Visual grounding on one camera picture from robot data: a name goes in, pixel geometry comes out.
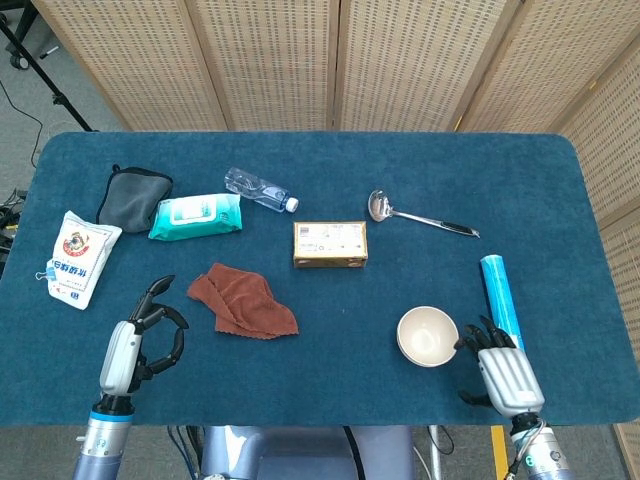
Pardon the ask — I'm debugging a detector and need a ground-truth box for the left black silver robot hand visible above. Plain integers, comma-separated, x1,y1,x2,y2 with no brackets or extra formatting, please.
98,274,191,397

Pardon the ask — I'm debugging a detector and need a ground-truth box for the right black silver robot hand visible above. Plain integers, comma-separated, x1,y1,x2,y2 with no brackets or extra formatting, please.
452,314,546,414

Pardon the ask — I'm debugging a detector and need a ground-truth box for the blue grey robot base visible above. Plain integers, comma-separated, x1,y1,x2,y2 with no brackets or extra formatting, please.
199,424,417,480

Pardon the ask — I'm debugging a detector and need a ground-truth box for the blue plastic bag roll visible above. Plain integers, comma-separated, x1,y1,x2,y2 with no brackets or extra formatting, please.
479,255,525,352

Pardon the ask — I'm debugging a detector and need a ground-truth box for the white printed powder bag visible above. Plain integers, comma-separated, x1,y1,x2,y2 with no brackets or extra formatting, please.
43,210,124,311

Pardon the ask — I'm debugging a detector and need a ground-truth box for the brown microfibre cloth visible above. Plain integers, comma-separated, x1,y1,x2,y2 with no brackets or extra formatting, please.
186,262,300,341

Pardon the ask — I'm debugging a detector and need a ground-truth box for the grey cloth with black trim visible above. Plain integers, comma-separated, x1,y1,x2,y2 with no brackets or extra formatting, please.
95,164,175,234

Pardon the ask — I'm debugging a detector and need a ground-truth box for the green wet wipes pack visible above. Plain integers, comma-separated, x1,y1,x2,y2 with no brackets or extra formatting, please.
147,193,244,242

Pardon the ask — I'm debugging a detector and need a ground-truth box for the clear plastic water bottle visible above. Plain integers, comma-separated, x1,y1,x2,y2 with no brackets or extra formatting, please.
223,166,300,213

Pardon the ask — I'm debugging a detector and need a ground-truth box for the yellow tissue pack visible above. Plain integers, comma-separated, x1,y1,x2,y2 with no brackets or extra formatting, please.
292,220,369,270

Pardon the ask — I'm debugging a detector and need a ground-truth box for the black tripod stand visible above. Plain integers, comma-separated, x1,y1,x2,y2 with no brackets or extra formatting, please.
0,14,100,133

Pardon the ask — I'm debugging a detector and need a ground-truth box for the wicker folding screen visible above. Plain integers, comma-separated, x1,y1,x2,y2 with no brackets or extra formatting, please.
29,0,640,480

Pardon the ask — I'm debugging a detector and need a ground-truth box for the black cable on robot base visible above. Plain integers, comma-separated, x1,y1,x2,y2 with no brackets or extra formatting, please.
341,424,367,480

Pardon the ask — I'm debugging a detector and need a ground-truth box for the steel ladle with black handle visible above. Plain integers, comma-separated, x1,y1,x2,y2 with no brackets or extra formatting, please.
367,188,481,239

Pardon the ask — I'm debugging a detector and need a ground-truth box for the black floor cable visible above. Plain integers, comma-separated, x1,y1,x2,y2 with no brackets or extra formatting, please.
0,79,45,167

